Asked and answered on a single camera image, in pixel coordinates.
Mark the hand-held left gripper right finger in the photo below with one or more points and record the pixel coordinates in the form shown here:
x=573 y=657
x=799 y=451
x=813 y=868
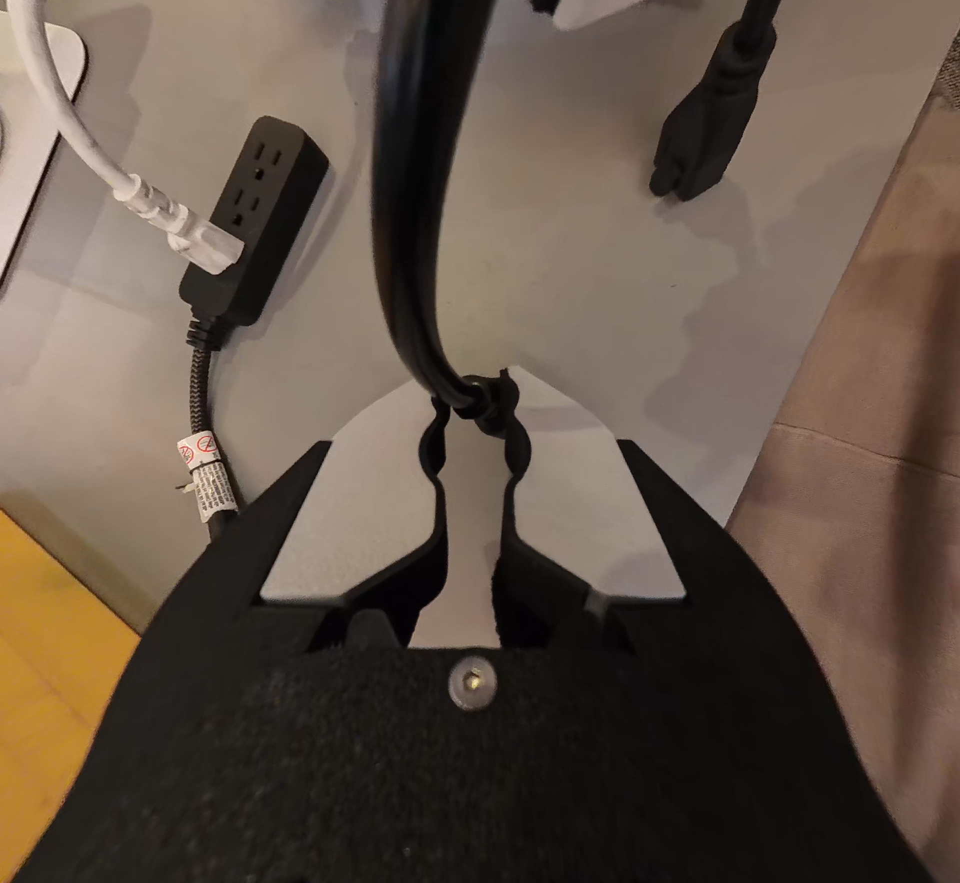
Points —
x=592 y=515

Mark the person's beige pants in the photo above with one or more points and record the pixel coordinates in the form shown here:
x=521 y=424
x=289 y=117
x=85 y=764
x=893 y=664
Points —
x=862 y=523

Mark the black power strip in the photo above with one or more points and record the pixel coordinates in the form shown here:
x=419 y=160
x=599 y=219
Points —
x=262 y=178

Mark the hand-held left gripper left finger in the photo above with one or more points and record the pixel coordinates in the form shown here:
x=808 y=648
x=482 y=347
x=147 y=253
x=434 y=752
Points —
x=360 y=515

